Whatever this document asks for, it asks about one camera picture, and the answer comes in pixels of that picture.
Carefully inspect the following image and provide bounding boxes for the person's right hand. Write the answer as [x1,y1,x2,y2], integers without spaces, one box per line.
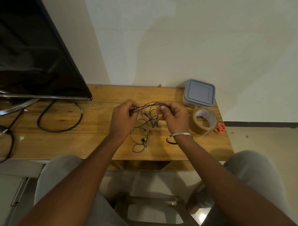
[156,100,190,136]

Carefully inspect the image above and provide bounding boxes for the person's left hand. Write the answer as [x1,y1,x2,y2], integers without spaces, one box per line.
[109,99,140,140]

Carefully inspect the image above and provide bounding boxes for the black audio cable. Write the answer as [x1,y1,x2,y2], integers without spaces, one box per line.
[129,102,168,129]

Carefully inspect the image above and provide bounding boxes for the black earphones yellow tips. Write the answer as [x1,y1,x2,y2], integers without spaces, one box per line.
[130,127,151,153]

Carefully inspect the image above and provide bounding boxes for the grey lidded plastic container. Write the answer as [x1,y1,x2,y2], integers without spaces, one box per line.
[183,79,216,109]

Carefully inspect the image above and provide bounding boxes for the person's left forearm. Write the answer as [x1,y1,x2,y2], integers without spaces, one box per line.
[16,134,131,226]

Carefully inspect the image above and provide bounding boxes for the person's right forearm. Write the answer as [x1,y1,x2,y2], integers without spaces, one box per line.
[173,135,296,226]

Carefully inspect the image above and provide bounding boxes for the person's left leg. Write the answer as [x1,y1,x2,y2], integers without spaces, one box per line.
[34,155,129,226]

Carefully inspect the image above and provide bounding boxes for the person's leg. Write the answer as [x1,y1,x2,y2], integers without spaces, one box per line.
[34,155,129,226]
[195,150,296,226]

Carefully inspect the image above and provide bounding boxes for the person's right leg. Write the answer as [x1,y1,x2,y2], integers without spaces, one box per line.
[195,150,296,226]

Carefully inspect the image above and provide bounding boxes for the brown packing tape roll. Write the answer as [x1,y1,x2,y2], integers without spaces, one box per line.
[191,107,219,136]

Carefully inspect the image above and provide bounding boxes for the silver television stand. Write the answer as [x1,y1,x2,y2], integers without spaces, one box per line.
[0,97,40,116]

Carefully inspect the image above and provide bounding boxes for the black television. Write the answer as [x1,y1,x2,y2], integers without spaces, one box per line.
[0,0,93,101]

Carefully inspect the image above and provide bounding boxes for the silver bracelet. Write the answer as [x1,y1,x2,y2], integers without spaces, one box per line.
[165,132,193,145]

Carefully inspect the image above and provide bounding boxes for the thick black looped cable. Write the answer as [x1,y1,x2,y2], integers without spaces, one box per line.
[37,99,84,133]

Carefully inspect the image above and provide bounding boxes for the metal floor rail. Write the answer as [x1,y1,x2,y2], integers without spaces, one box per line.
[10,177,29,208]

